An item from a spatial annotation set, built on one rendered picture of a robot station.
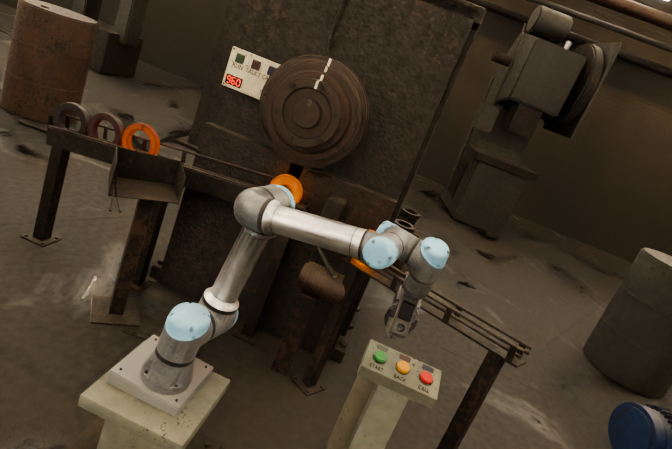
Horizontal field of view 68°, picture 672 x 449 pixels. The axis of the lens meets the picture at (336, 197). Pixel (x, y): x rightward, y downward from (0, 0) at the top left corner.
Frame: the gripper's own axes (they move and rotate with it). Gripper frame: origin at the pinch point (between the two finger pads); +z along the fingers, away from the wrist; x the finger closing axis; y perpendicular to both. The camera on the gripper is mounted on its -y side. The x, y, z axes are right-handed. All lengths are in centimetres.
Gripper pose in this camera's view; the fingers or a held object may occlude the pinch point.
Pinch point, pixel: (391, 336)
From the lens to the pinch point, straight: 152.8
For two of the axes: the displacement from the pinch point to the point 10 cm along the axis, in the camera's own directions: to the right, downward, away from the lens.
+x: -9.2, -3.7, 0.9
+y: 2.8, -5.1, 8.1
